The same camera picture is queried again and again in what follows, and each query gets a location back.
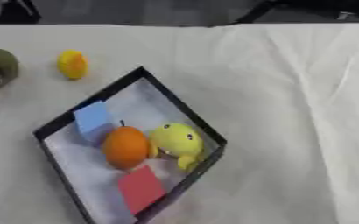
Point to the black box with white inside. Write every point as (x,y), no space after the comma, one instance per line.
(65,118)

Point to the yellow soft toy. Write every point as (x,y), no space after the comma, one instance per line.
(177,141)

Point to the orange toy fruit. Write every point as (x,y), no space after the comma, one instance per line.
(126,147)

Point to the red block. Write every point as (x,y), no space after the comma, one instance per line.
(140,188)

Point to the blue block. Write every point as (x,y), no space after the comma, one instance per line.
(92,117)

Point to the yellow toy fruit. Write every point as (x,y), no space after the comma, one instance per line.
(72,64)

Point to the black tripod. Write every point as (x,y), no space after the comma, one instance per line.
(269,8)

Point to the green toy fruit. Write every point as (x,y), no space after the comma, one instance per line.
(2,63)

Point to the black bag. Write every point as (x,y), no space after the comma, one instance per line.
(18,12)

